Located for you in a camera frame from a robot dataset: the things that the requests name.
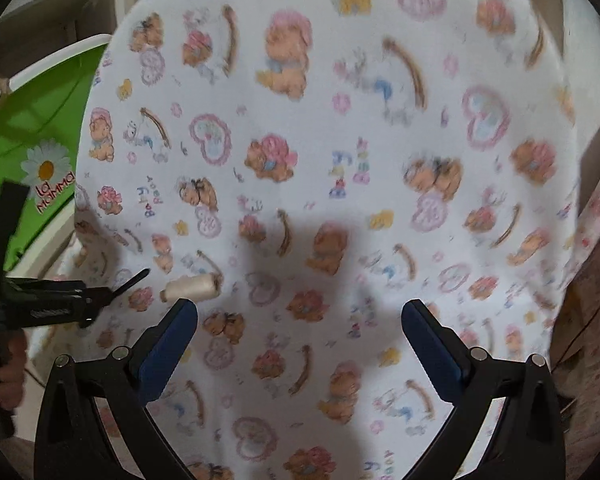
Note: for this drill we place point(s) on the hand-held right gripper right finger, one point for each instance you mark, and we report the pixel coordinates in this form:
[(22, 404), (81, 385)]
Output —
[(430, 347)]

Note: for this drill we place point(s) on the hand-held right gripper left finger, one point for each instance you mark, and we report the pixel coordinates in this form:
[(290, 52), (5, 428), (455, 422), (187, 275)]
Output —
[(165, 347)]

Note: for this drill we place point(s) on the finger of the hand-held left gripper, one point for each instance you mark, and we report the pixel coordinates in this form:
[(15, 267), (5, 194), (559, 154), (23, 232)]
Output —
[(93, 305)]

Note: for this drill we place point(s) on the cream thread spool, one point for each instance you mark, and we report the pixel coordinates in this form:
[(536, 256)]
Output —
[(189, 288)]

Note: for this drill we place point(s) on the green plastic bin daisy print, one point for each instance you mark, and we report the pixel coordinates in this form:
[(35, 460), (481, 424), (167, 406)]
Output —
[(39, 125)]

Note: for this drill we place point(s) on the person's left hand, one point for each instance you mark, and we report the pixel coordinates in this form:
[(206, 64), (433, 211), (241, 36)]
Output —
[(13, 385)]

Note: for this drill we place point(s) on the white bear printed cloth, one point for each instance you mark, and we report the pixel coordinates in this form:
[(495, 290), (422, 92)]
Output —
[(340, 200)]

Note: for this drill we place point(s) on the floral printed cloth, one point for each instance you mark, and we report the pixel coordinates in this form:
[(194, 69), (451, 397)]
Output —
[(595, 260)]

